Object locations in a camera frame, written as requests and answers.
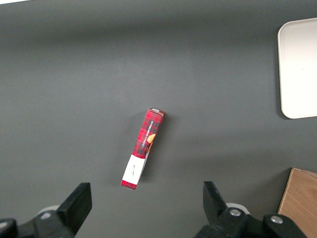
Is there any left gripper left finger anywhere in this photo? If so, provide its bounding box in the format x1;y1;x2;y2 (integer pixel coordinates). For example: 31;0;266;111
17;182;93;238

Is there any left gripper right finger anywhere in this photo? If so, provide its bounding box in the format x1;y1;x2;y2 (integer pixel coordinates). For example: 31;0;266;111
195;181;259;238

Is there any wooden two-drawer cabinet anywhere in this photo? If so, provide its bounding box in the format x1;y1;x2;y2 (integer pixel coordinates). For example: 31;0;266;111
277;168;317;238

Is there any beige rectangular tray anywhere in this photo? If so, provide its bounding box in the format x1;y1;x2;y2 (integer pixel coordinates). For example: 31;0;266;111
277;17;317;119

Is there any red plaid shortbread box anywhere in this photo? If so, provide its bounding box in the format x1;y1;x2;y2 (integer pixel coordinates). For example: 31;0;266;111
120;107;165;191

